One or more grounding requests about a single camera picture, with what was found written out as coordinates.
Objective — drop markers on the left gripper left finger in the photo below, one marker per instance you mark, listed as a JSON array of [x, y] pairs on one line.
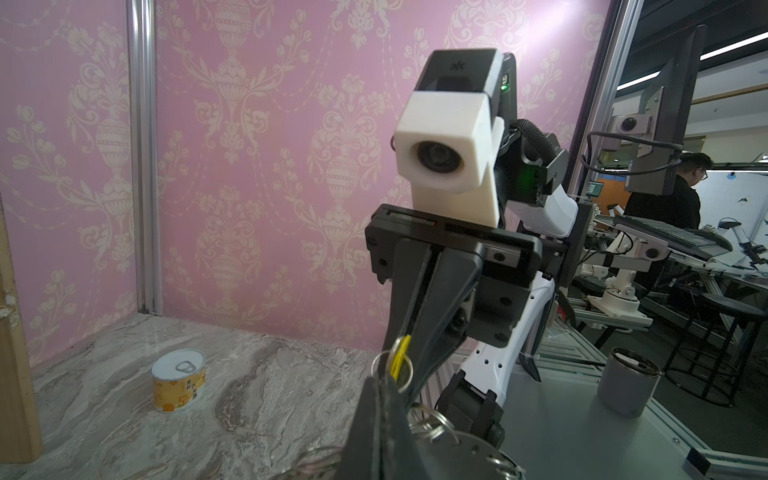
[[361, 455]]

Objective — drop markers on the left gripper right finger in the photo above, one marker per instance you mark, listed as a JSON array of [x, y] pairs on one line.
[[400, 457]]

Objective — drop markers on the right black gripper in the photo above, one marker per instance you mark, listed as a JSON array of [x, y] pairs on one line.
[[436, 263]]

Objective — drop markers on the metal ring plate with keyrings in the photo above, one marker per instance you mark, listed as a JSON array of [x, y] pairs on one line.
[[446, 452]]

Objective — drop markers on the yellow key tag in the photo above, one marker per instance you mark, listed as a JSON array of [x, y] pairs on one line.
[[398, 355]]

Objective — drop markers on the neighbouring white robot arm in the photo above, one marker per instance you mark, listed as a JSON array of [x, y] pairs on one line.
[[606, 281]]

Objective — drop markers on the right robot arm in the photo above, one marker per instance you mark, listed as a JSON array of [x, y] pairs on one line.
[[528, 173]]

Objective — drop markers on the small yellow pull-tab can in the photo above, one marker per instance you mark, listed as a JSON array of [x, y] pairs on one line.
[[178, 378]]

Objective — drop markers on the person in black shirt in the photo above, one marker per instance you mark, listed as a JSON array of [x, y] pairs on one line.
[[682, 207]]

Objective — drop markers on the black round stool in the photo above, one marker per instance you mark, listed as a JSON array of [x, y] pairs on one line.
[[709, 358]]

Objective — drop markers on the wooden two-tier shelf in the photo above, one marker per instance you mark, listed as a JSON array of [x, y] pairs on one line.
[[21, 439]]

